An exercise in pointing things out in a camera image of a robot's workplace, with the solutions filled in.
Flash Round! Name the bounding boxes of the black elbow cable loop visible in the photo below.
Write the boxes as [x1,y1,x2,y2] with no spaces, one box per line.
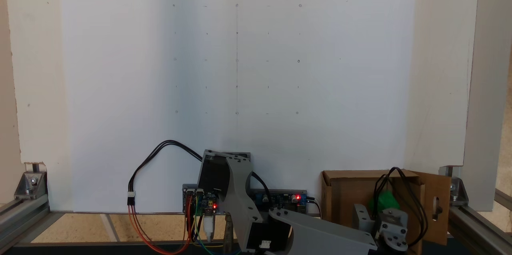
[250,171,273,204]

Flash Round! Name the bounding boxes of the circuit board in grey case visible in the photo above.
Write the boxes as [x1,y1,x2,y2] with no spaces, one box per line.
[182,184,224,216]

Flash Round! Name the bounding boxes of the aluminium frame profile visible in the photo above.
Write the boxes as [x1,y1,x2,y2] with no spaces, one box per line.
[0,195,50,252]
[448,205,512,255]

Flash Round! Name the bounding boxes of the white paper sheet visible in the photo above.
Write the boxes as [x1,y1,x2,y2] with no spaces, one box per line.
[59,0,416,213]

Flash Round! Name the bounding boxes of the green dice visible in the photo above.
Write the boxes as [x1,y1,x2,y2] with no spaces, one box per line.
[368,190,400,213]

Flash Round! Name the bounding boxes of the black cable with white plug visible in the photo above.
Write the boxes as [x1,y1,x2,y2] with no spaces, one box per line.
[127,140,204,207]

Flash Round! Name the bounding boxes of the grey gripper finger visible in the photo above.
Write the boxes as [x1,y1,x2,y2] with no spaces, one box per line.
[352,204,376,232]

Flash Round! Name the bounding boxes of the blue circuit board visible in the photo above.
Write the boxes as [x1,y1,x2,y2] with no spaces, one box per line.
[250,190,308,213]

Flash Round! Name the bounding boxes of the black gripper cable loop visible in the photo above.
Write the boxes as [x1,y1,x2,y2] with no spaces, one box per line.
[372,167,429,247]

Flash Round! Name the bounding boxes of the orange and red cable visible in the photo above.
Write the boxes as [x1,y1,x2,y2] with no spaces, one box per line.
[128,203,193,255]

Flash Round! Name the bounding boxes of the aluminium corner bracket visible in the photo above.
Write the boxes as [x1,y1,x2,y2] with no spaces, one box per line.
[15,162,48,200]
[439,166,469,206]

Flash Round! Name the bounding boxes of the brown cardboard box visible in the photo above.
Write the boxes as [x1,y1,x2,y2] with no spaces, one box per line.
[321,169,452,255]

